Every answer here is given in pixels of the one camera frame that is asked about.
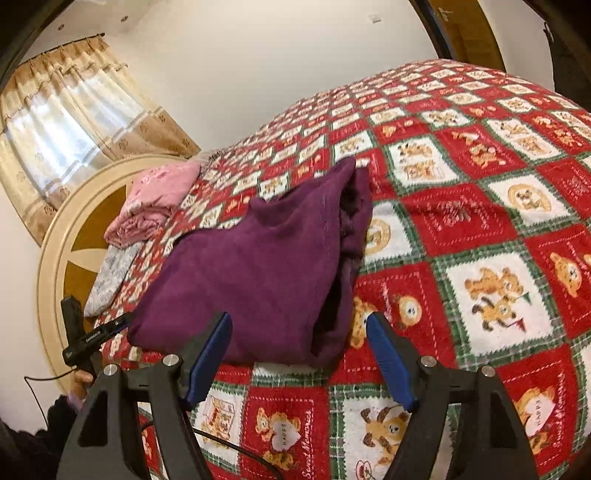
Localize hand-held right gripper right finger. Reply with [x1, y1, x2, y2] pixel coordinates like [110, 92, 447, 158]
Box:
[366, 312, 539, 480]

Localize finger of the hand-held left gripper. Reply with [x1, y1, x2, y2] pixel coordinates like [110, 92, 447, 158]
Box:
[65, 313, 134, 358]

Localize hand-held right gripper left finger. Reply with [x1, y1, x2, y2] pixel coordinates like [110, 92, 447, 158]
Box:
[56, 312, 233, 480]

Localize purple sweater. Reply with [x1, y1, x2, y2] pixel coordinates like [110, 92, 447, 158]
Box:
[127, 157, 374, 370]

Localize person's left forearm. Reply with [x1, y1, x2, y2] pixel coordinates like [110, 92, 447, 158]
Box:
[0, 392, 86, 480]

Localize person's left hand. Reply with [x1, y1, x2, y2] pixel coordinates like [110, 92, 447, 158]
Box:
[68, 368, 97, 398]

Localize cream and brown headboard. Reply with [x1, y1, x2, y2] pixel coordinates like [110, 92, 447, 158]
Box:
[37, 154, 195, 393]

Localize grey patterned pillow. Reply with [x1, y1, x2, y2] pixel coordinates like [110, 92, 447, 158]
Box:
[83, 242, 144, 318]

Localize folded pink cloth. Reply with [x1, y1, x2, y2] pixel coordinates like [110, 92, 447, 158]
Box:
[104, 161, 201, 246]

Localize red checked printed blanket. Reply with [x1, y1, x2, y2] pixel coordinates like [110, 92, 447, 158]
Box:
[95, 58, 591, 480]

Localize beige curtain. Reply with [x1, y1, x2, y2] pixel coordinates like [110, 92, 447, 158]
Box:
[0, 37, 201, 245]

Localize dark curtain rod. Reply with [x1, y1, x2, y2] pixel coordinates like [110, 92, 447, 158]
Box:
[9, 32, 108, 70]

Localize brown wooden door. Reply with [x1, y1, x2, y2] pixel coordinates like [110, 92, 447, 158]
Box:
[411, 0, 506, 72]

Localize thin black cable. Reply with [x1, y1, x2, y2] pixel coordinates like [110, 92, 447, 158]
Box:
[139, 418, 284, 480]
[24, 373, 75, 432]

